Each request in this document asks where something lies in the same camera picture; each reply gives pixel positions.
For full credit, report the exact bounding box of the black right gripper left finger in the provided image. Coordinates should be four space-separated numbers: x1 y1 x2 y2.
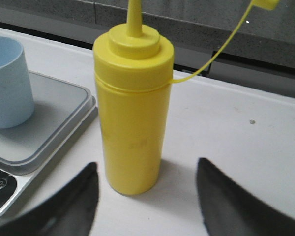
0 162 99 236

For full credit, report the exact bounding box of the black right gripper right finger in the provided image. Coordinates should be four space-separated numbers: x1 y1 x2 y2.
196 157 295 236

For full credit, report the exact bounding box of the light blue plastic cup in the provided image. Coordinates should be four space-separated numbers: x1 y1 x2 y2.
0 36 34 129

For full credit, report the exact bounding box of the yellow squeeze bottle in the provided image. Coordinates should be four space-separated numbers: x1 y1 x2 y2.
92 0 281 196

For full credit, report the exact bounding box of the silver electronic kitchen scale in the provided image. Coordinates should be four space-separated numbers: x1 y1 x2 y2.
0 72 97 217

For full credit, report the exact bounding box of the grey stone counter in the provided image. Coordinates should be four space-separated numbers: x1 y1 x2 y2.
0 0 295 98

